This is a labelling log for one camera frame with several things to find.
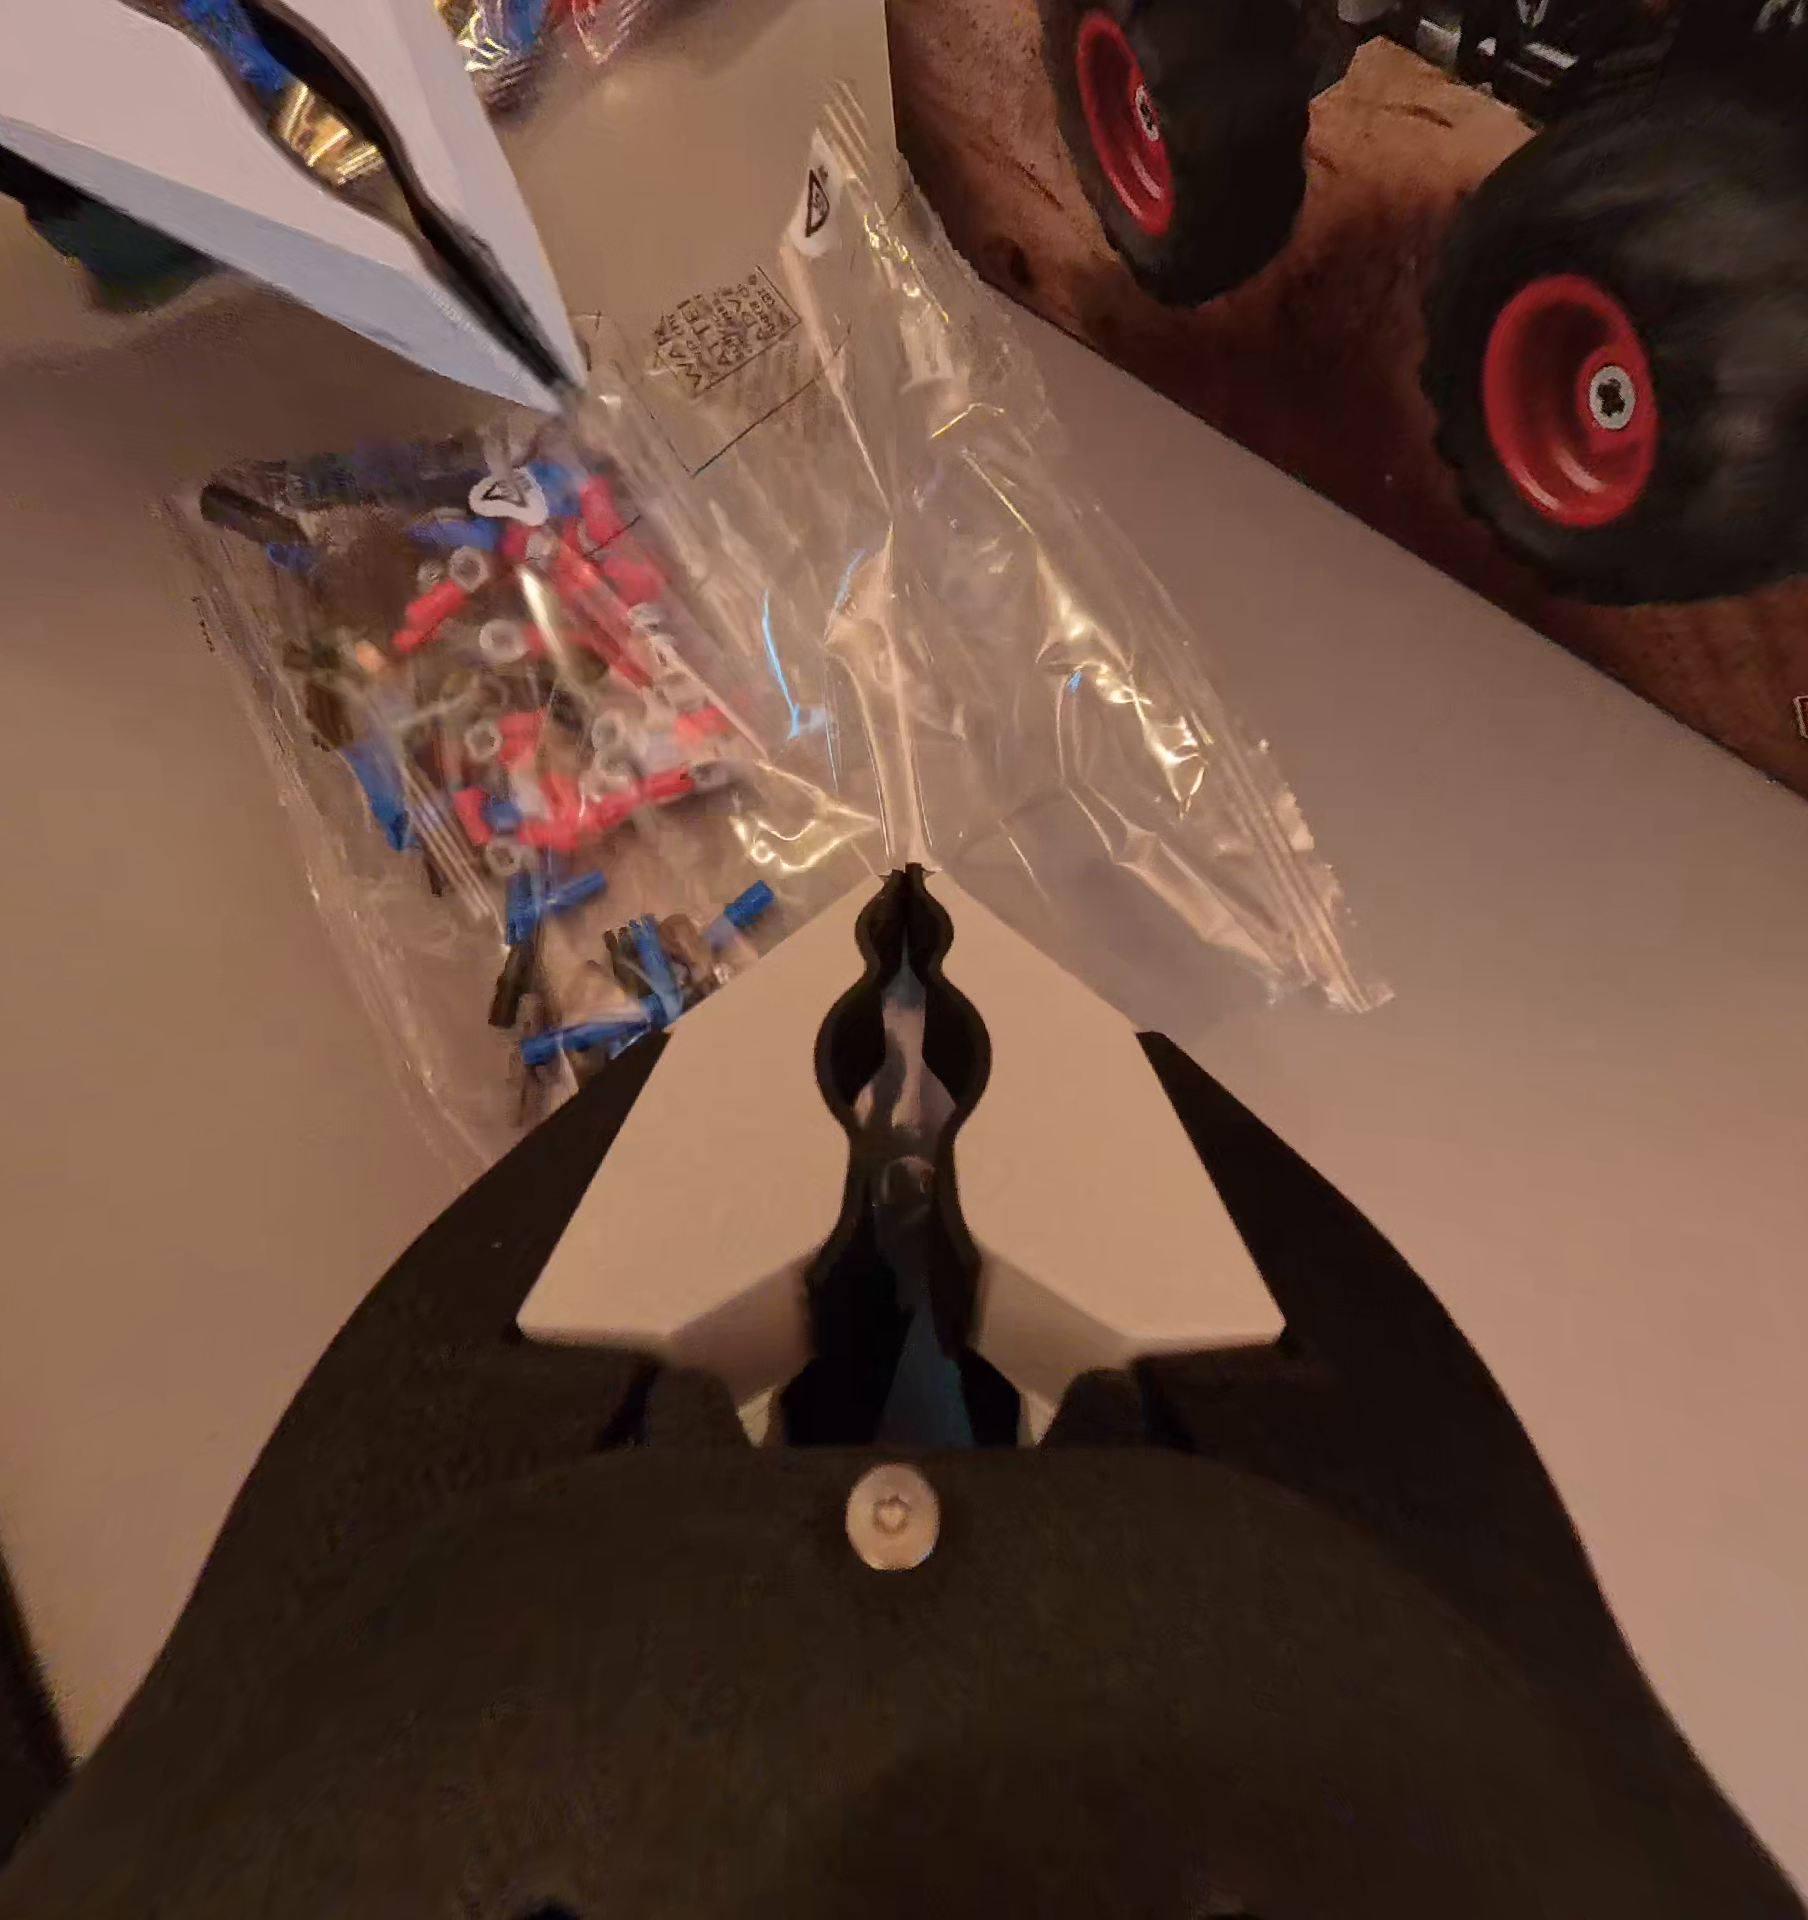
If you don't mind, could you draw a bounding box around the grey desk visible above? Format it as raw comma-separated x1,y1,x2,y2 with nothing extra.
0,0,1808,1920

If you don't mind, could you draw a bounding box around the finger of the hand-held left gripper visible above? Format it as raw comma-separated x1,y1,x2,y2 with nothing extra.
0,0,571,417
262,0,594,388

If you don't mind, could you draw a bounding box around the clear bag of small pins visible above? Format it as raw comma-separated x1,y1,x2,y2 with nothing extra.
160,82,1395,1175

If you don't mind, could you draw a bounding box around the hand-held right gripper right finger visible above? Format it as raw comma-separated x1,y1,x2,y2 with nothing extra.
904,863,1284,1450

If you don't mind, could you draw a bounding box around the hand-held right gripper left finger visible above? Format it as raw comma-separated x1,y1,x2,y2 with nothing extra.
514,867,906,1450

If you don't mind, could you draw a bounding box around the dark toy truck box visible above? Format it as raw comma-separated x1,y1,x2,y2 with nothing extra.
884,0,1808,837

